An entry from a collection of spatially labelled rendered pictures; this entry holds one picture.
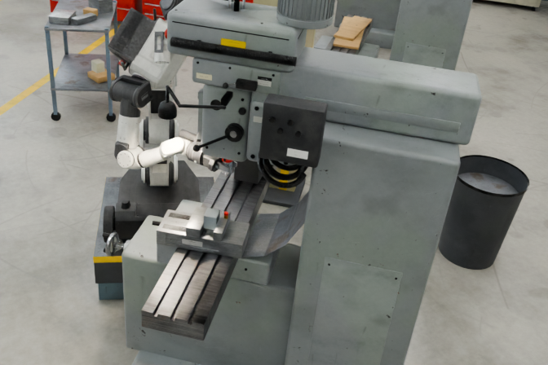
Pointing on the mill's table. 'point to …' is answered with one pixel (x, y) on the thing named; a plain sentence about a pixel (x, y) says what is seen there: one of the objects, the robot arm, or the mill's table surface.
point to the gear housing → (225, 72)
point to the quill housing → (226, 150)
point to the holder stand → (247, 172)
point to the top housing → (233, 30)
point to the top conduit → (233, 51)
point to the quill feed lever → (235, 132)
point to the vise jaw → (194, 228)
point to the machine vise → (177, 220)
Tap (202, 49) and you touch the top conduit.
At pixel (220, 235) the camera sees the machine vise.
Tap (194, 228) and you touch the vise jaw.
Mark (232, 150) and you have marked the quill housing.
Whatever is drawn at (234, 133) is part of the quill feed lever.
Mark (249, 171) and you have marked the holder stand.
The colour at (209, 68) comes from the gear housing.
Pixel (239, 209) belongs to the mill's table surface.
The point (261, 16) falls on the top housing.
